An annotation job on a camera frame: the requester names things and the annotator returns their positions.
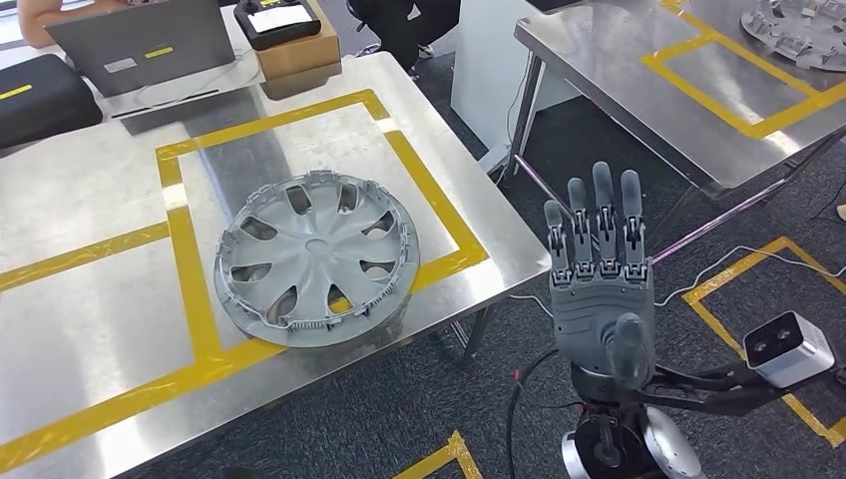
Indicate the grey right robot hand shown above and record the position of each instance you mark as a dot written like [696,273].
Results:
[595,311]

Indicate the silver wheel hubcap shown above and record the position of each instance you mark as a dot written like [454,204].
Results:
[310,278]

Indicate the steel workbench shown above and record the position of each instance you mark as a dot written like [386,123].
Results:
[608,59]
[86,330]

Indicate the white cabinet panel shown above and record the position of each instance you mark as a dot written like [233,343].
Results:
[482,79]

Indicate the grey wheel hubcap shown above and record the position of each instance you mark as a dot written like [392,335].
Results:
[793,33]

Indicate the person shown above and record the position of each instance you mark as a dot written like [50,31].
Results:
[396,26]
[33,20]

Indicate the brown cardboard box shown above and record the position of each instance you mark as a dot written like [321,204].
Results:
[304,56]

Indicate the black remote controller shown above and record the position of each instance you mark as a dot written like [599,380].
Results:
[277,41]

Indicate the grey laptop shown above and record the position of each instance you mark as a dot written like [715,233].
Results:
[132,40]

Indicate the black soft case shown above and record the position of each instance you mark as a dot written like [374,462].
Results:
[46,106]

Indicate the black camera bracket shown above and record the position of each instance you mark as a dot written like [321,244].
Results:
[714,393]

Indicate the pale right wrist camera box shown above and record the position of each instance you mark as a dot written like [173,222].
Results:
[786,350]

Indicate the yellow tape frame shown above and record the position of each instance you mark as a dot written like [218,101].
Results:
[79,256]
[277,121]

